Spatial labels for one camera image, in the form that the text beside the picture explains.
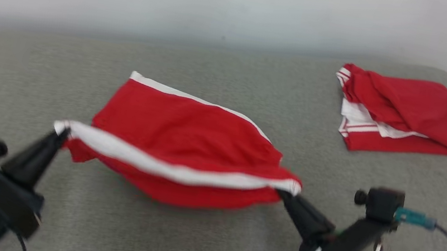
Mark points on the teal right camera connector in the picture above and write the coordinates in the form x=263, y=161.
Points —
x=414, y=218

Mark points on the red white shorts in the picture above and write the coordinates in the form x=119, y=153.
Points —
x=186, y=128

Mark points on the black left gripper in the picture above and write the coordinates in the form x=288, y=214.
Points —
x=7, y=202

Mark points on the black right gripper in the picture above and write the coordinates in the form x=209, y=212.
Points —
x=340, y=247

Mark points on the red white basketball jersey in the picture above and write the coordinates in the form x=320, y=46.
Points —
x=415, y=104

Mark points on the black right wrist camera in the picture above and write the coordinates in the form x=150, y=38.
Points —
x=382, y=204

